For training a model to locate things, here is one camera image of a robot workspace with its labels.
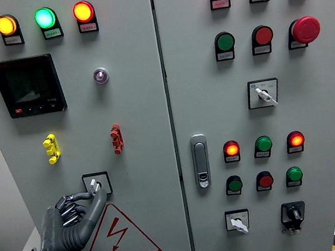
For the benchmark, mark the white round lamp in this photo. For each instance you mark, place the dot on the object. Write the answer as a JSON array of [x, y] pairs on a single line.
[[100, 75]]

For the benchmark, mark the small lit red lamp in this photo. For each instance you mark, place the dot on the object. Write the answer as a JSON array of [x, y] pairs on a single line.
[[231, 149], [295, 139]]

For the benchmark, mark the large green push button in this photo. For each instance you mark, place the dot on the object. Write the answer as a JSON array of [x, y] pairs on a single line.
[[225, 41]]

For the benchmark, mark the black display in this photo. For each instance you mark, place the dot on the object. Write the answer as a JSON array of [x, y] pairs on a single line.
[[28, 86]]

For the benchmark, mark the small green push button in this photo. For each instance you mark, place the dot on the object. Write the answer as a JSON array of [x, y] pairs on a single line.
[[235, 185]]

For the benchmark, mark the pale grey cabinet door with display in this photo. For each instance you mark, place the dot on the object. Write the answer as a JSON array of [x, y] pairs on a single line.
[[139, 104]]

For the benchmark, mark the large lit green round lamp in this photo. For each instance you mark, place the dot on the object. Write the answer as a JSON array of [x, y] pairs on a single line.
[[44, 18]]

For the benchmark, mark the large red push button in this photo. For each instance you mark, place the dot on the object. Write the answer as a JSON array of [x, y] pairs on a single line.
[[263, 35]]

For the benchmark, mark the pale grey cabinet door with lock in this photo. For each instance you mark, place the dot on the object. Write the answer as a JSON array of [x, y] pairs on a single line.
[[207, 94]]

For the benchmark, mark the small green lamp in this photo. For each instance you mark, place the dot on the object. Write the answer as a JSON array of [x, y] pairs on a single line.
[[264, 144], [294, 174]]

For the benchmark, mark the small red push button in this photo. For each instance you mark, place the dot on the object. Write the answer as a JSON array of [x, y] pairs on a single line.
[[265, 180]]

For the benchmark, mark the large red stop button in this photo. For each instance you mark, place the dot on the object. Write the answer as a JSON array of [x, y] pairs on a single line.
[[306, 29]]

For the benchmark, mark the silver door lock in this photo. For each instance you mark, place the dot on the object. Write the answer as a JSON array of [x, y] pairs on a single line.
[[201, 161]]

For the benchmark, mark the large yellow round lamp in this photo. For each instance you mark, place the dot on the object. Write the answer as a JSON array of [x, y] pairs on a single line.
[[5, 25]]

